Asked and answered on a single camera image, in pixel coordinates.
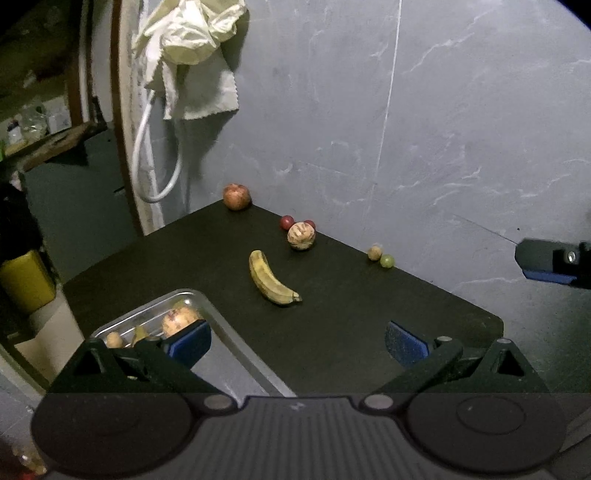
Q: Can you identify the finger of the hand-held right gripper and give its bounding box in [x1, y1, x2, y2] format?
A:
[515, 239, 591, 291]

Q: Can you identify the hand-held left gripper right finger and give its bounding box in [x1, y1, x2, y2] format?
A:
[360, 320, 552, 413]

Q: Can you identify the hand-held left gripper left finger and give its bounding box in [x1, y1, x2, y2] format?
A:
[48, 318, 236, 413]

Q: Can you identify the striped pepino melon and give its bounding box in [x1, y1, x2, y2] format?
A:
[287, 222, 317, 251]
[161, 307, 204, 337]

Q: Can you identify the metal tray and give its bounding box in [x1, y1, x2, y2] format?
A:
[90, 288, 297, 398]

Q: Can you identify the red apple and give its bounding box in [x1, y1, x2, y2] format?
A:
[223, 183, 252, 212]

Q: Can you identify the grey cabinet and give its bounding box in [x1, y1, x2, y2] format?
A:
[21, 129, 139, 282]

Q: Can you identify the yellow container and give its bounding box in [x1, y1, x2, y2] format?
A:
[0, 250, 57, 311]

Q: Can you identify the white hanging towel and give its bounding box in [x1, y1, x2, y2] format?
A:
[143, 46, 241, 121]

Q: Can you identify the small white box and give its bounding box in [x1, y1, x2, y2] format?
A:
[46, 104, 72, 132]

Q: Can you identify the clear plastic bag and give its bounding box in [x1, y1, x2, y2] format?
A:
[21, 106, 49, 137]

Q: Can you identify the cream crumpled cloth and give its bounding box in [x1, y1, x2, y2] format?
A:
[131, 0, 247, 65]

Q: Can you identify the wooden shelf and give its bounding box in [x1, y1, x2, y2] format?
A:
[0, 0, 93, 158]

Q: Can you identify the white hose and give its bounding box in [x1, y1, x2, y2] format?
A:
[131, 90, 183, 203]

